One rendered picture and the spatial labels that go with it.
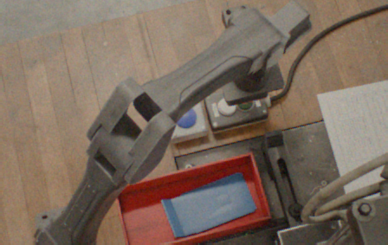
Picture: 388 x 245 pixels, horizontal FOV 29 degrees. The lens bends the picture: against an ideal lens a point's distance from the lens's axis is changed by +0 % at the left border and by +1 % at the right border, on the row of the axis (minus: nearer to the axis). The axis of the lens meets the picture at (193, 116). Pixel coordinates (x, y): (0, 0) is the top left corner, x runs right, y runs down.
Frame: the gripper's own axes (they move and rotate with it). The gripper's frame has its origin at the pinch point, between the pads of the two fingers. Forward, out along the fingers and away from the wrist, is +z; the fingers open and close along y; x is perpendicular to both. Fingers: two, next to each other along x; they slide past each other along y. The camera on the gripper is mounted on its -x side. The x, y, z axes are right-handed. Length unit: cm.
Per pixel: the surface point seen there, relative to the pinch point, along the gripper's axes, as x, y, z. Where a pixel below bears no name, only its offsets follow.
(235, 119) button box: 2.5, 2.8, 3.8
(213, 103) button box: -1.4, 5.8, 3.8
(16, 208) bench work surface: 7.8, 44.3, 6.4
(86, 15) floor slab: -73, 28, 97
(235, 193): 15.2, 6.3, 5.9
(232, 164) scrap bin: 10.4, 5.5, 3.8
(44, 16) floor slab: -76, 41, 97
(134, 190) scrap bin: 10.4, 23.3, 4.6
